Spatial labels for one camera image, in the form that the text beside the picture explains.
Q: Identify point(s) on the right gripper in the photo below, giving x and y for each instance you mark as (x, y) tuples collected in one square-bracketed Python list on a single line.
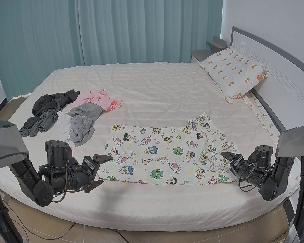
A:
[(240, 167)]

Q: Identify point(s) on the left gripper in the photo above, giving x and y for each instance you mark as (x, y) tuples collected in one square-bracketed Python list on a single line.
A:
[(78, 177)]

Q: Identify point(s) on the white printed pyjama top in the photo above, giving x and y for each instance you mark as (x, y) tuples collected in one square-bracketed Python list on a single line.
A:
[(154, 156)]

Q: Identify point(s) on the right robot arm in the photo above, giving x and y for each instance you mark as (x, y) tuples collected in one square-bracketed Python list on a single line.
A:
[(276, 183)]

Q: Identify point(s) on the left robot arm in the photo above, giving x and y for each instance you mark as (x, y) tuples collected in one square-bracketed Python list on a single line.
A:
[(25, 176)]

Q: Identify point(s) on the white knitted garment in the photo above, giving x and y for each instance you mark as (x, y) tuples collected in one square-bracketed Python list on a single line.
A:
[(63, 125)]

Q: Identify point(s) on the grey knitted garment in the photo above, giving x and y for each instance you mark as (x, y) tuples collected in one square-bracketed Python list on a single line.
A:
[(86, 113)]

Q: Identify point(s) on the pink garment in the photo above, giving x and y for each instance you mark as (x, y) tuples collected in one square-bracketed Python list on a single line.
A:
[(101, 100)]

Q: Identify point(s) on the dark grey garment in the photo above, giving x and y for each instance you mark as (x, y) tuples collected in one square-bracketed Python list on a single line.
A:
[(44, 120)]

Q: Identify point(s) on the white printed pillow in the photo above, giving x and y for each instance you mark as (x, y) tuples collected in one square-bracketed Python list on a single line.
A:
[(233, 72)]

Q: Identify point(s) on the black garment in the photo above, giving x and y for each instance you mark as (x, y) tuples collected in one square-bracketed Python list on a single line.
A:
[(53, 99)]

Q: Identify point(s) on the bed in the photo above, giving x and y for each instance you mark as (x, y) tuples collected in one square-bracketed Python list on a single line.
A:
[(167, 90)]

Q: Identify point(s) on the grey bedside table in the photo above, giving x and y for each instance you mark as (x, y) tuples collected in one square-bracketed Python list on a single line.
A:
[(200, 56)]

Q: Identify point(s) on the blue-green curtain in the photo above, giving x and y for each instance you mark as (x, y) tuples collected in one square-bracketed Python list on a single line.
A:
[(141, 21), (40, 34)]

